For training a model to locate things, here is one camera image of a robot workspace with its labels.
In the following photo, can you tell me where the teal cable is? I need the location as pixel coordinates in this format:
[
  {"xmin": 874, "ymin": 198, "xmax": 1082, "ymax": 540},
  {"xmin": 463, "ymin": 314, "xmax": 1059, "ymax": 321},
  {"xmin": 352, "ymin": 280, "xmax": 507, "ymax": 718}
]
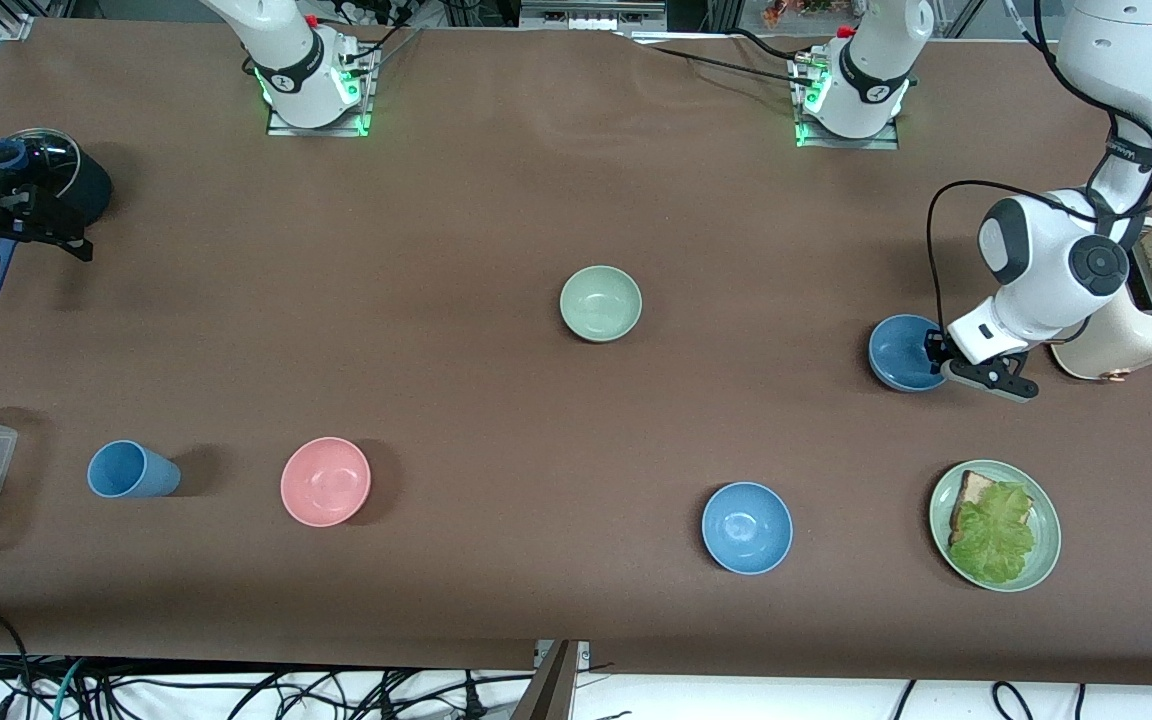
[{"xmin": 51, "ymin": 658, "xmax": 89, "ymax": 720}]

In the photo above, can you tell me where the white toaster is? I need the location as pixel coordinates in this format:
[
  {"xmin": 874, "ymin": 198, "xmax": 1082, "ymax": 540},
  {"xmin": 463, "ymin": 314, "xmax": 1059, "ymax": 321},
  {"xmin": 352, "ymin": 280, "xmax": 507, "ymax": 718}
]
[{"xmin": 1048, "ymin": 215, "xmax": 1152, "ymax": 381}]

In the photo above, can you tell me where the blue cup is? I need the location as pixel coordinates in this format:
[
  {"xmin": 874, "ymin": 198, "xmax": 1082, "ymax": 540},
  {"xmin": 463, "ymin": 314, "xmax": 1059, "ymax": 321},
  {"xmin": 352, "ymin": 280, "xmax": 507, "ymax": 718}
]
[{"xmin": 87, "ymin": 440, "xmax": 182, "ymax": 499}]

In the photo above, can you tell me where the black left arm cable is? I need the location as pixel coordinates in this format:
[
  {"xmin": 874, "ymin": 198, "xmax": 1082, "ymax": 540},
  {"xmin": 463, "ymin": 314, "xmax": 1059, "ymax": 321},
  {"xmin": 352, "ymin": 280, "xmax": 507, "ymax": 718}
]
[{"xmin": 926, "ymin": 0, "xmax": 1152, "ymax": 333}]

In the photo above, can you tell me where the colourful packet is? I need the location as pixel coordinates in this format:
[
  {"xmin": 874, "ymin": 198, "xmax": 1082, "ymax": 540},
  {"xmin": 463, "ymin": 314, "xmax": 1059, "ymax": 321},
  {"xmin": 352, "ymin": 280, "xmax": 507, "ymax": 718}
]
[{"xmin": 764, "ymin": 0, "xmax": 837, "ymax": 28}]

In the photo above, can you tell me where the blue bowl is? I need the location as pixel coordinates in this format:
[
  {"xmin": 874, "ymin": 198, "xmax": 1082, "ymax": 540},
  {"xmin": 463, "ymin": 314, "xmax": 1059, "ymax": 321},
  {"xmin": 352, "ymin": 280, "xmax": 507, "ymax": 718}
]
[
  {"xmin": 701, "ymin": 481, "xmax": 794, "ymax": 576},
  {"xmin": 868, "ymin": 314, "xmax": 949, "ymax": 393}
]

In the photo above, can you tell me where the brown table cover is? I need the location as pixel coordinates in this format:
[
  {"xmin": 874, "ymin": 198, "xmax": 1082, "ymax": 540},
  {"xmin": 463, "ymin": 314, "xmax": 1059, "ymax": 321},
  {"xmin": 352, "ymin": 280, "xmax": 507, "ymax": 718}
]
[{"xmin": 0, "ymin": 18, "xmax": 1152, "ymax": 686}]

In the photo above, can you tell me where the white power strip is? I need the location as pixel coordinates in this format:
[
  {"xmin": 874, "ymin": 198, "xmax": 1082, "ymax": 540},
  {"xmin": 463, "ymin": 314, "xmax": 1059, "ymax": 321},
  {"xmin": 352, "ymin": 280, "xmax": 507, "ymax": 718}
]
[{"xmin": 331, "ymin": 0, "xmax": 412, "ymax": 29}]

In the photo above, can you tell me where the green lettuce leaf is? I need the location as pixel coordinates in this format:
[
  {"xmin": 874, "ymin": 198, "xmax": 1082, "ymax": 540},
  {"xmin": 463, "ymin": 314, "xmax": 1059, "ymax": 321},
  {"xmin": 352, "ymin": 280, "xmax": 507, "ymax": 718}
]
[{"xmin": 948, "ymin": 481, "xmax": 1037, "ymax": 586}]

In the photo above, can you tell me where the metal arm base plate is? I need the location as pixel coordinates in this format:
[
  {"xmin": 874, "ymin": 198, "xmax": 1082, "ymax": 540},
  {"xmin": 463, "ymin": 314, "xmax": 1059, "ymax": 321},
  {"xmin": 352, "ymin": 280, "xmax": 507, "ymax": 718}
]
[
  {"xmin": 794, "ymin": 112, "xmax": 900, "ymax": 151},
  {"xmin": 266, "ymin": 95, "xmax": 374, "ymax": 138}
]

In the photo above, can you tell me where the pink bowl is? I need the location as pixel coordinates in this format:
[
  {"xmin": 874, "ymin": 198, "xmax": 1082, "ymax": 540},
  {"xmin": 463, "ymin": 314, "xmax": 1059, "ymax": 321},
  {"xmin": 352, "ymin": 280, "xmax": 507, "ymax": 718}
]
[{"xmin": 280, "ymin": 436, "xmax": 373, "ymax": 528}]

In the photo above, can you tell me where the pale green bowl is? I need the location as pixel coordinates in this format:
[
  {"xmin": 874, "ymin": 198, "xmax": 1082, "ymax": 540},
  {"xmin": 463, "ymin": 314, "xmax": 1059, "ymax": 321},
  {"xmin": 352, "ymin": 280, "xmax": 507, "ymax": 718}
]
[{"xmin": 559, "ymin": 265, "xmax": 643, "ymax": 344}]

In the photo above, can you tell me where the grey metal device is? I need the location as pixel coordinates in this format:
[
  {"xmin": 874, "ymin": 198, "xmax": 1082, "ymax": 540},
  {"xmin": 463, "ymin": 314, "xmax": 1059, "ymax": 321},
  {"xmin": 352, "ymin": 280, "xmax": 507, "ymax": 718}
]
[{"xmin": 519, "ymin": 0, "xmax": 667, "ymax": 33}]

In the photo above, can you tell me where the bread slice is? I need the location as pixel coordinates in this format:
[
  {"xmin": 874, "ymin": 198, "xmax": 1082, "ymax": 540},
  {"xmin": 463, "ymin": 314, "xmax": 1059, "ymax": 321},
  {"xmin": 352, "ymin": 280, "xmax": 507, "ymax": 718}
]
[{"xmin": 949, "ymin": 470, "xmax": 999, "ymax": 546}]

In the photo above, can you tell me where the dark blue saucepan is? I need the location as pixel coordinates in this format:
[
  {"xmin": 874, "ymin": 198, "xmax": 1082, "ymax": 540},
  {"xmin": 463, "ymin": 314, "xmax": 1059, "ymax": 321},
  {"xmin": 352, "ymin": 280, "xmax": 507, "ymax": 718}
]
[{"xmin": 0, "ymin": 128, "xmax": 114, "ymax": 304}]

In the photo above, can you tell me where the glass lid blue knob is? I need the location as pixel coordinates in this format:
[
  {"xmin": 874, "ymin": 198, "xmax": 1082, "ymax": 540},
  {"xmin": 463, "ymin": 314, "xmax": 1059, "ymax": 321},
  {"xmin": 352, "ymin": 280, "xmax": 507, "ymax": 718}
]
[{"xmin": 0, "ymin": 128, "xmax": 82, "ymax": 213}]

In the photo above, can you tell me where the pale green plate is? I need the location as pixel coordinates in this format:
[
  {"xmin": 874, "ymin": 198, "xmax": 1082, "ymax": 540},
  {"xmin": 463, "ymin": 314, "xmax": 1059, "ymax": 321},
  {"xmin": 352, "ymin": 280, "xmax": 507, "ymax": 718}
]
[{"xmin": 929, "ymin": 459, "xmax": 1063, "ymax": 593}]

